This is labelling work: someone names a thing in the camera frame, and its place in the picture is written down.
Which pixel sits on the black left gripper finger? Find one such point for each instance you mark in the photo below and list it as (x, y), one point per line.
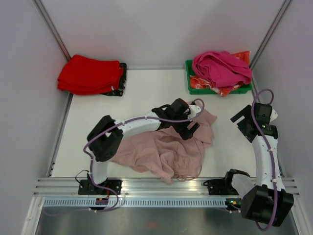
(193, 126)
(187, 133)

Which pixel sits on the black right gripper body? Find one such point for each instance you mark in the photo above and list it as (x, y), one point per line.
(242, 126)

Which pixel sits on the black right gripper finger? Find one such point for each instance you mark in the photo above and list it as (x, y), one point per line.
(241, 113)
(246, 112)

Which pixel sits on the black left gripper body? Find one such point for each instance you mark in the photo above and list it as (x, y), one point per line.
(181, 126)

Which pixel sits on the light pink trousers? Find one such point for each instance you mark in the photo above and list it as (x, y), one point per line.
(165, 154)

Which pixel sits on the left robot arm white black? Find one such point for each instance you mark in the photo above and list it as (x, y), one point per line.
(105, 138)

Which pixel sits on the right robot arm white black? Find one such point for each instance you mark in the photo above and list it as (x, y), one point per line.
(265, 201)

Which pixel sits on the orange floral trousers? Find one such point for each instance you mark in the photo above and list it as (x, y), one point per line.
(219, 72)

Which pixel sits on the magenta crumpled trousers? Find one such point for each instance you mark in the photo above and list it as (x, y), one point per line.
(222, 69)

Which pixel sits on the folded black patterned trousers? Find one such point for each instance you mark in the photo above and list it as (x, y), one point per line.
(122, 83)

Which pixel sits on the folded red trousers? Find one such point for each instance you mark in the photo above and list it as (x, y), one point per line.
(85, 76)

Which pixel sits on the green plastic bin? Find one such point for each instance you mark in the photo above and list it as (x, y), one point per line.
(197, 85)

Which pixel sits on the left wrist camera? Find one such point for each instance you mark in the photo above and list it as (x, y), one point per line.
(195, 111)

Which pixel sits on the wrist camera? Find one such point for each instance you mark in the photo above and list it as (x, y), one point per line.
(272, 113)
(195, 111)

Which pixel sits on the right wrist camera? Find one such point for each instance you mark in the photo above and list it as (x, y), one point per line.
(272, 113)

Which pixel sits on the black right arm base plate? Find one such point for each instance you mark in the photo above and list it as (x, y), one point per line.
(219, 187)

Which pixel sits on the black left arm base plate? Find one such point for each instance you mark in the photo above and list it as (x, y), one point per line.
(86, 187)

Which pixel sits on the right aluminium frame post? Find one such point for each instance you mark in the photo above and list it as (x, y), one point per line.
(271, 30)

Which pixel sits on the aluminium frame post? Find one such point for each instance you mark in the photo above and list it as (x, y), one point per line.
(52, 28)
(271, 30)

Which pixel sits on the aluminium mounting rail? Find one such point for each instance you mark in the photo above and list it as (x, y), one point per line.
(130, 187)

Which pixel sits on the slotted grey cable duct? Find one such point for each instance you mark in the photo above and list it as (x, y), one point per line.
(136, 202)

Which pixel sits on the left aluminium frame post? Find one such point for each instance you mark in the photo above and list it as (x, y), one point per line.
(52, 28)

